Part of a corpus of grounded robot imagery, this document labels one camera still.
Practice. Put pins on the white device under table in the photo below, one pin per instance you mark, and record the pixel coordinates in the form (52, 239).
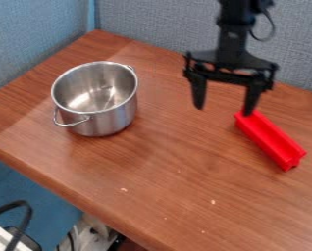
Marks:
(26, 244)

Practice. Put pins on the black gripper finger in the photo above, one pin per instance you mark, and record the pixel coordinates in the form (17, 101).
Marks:
(251, 97)
(198, 90)

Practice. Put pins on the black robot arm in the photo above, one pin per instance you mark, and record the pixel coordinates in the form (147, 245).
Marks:
(235, 22)

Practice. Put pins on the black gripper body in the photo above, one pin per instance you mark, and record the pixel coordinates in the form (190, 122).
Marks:
(237, 70)

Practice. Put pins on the stainless steel pot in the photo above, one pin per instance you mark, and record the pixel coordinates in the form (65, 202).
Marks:
(95, 98)

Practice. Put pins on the red plastic block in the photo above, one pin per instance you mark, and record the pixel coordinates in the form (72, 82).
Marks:
(279, 147)

